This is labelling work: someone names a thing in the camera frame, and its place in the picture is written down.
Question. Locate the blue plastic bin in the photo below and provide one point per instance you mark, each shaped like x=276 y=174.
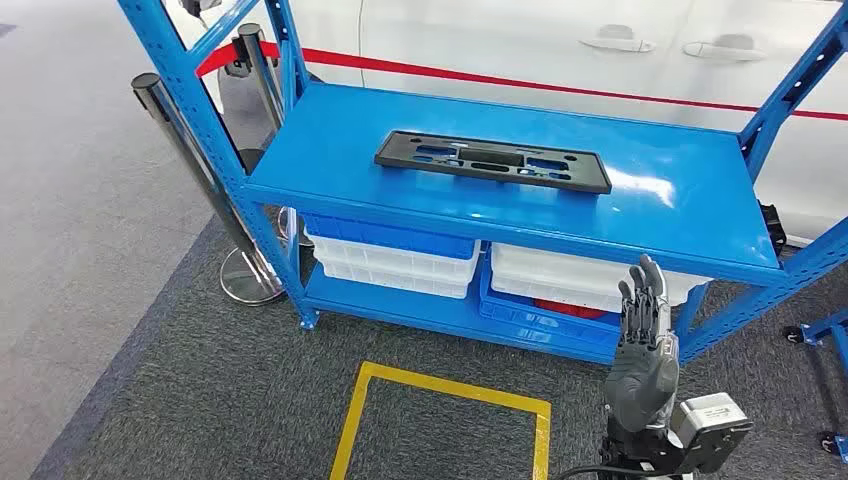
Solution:
x=530 y=324
x=397 y=237

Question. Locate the black plastic slotted panel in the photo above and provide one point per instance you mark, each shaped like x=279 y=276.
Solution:
x=583 y=175

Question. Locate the blue metal shelf rack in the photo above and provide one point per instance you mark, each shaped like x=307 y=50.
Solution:
x=835 y=328
x=331 y=166

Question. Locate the chrome stanchion post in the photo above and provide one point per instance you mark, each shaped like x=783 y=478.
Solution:
x=172 y=132
x=255 y=66

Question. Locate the red barrier belt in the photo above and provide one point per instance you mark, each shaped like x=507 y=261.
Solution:
x=464 y=75

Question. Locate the white car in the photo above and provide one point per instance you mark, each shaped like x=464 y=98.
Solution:
x=497 y=40

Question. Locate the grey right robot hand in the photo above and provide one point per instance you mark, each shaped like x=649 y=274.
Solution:
x=639 y=391

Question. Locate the red round object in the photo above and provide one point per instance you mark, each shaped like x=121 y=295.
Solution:
x=570 y=310

